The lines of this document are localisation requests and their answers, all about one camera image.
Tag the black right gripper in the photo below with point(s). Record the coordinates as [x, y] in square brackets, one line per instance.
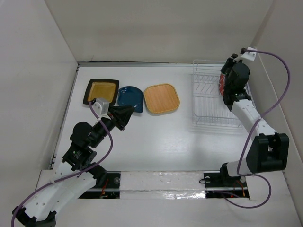
[229, 61]

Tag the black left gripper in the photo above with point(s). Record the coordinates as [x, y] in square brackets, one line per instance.
[123, 113]

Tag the red teal round plate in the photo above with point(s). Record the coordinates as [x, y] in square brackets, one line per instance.
[221, 84]

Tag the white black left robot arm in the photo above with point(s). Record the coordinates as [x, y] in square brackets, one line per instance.
[76, 173]

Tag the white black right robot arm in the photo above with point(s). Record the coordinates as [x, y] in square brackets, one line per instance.
[267, 150]

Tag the dark blue heart-shaped plate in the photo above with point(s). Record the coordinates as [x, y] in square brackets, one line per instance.
[133, 96]

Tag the black yellow square plate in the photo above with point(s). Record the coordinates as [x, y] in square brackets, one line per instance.
[102, 88]

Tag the woven bamboo square tray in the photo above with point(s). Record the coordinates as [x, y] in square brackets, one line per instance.
[161, 98]

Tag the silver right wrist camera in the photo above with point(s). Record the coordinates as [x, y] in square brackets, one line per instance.
[246, 54]

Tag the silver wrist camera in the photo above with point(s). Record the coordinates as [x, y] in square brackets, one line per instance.
[99, 107]
[246, 54]

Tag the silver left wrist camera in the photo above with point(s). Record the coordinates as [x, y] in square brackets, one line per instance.
[99, 107]

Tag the white wire dish rack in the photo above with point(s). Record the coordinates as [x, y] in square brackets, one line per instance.
[208, 106]

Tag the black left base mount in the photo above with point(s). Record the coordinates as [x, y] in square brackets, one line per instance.
[107, 189]

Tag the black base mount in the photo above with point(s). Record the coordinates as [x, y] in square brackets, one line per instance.
[217, 187]
[107, 189]

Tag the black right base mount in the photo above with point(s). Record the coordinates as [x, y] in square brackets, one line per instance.
[217, 187]

